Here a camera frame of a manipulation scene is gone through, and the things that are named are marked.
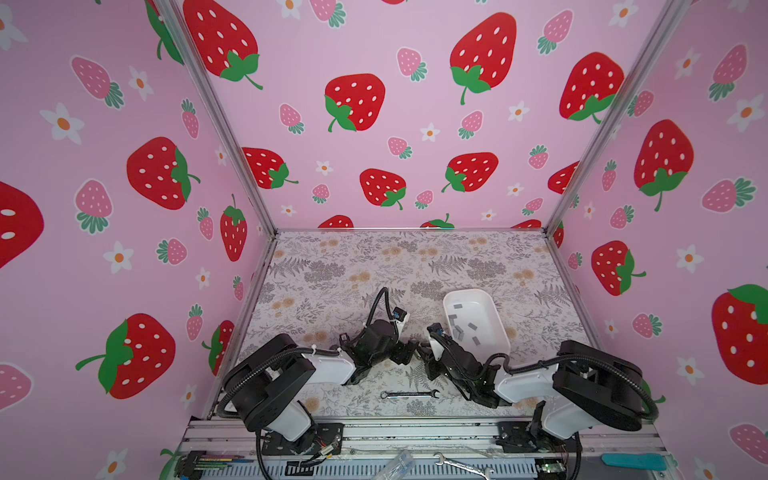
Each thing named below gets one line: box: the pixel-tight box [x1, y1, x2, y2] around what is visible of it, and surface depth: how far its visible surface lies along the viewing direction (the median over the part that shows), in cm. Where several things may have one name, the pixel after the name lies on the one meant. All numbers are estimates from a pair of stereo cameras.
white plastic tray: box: [443, 289, 511, 365], surface depth 95 cm
